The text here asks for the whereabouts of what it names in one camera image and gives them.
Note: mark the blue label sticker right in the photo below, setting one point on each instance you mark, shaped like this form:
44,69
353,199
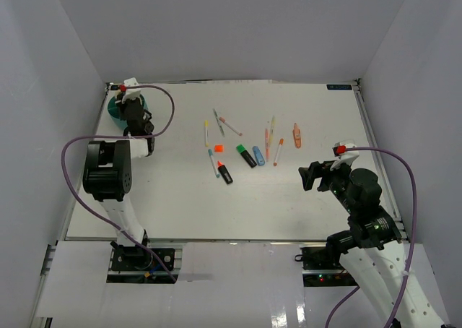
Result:
338,87

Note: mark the yellow capped white marker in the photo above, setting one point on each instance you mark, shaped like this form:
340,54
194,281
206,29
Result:
206,133

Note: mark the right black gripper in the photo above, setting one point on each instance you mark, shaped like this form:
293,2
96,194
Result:
316,170

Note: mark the black highlighter orange tip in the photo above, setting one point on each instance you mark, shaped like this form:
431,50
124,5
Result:
224,173

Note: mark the teal round organizer container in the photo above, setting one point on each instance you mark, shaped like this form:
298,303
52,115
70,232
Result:
113,111

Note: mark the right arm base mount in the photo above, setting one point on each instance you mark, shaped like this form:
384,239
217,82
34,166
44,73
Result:
319,270

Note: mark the yellow clear highlighter pen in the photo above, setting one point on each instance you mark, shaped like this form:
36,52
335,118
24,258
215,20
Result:
271,130

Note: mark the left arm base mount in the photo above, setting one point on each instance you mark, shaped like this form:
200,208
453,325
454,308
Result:
132,265

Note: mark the green clear pen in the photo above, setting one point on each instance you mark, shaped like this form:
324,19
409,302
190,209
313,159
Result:
219,123

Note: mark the orange clear highlighter pen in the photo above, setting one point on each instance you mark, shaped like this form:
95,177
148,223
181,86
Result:
267,145

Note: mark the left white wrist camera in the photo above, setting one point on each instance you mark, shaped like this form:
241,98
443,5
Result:
129,90

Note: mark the black highlighter green cap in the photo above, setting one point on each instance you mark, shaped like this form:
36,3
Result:
246,156

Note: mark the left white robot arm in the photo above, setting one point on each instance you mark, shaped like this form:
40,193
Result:
108,172

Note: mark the blue correction tape dispenser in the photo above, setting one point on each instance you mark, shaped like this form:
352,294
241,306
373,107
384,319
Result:
258,156

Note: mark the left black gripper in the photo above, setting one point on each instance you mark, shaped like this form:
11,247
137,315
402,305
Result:
122,106

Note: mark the pink capped white marker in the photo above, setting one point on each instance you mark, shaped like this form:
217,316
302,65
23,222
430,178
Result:
230,126

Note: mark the teal capped white marker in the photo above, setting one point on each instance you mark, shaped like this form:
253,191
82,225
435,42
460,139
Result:
214,165

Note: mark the orange capped white marker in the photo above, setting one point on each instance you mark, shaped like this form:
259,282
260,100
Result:
278,152

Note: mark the orange highlighter cap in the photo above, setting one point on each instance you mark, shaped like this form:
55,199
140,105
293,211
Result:
219,148

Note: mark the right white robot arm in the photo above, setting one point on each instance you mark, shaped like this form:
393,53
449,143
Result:
372,250

